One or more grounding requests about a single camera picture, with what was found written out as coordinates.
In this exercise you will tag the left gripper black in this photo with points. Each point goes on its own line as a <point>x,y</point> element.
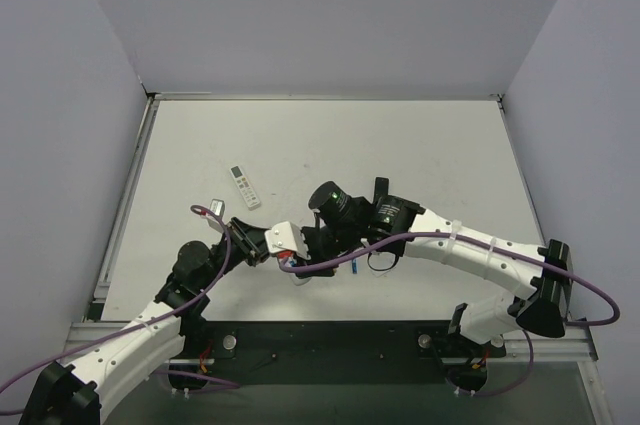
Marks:
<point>242,238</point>

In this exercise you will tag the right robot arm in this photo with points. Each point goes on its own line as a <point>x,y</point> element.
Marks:
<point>536,290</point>

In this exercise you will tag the white air conditioner remote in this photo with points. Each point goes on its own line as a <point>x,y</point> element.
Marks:
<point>245,188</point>

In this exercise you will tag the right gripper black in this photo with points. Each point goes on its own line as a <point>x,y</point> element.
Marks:
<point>314,243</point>

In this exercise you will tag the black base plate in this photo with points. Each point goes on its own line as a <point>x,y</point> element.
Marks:
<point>327,353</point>

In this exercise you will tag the white rounded remote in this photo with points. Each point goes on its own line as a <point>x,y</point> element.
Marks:
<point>299,280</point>

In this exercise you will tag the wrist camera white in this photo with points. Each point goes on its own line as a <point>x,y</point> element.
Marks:
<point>286,242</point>
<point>213,214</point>

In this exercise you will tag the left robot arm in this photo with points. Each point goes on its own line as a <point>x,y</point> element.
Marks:
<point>89,388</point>

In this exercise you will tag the aluminium front rail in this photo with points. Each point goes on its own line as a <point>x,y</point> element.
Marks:
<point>84,332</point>

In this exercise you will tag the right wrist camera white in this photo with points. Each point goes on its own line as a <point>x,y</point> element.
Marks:
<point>286,242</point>

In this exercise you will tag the black slim remote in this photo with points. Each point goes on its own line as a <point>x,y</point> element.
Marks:
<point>381,188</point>

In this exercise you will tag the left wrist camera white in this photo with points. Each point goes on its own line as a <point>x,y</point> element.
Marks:
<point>213,214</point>

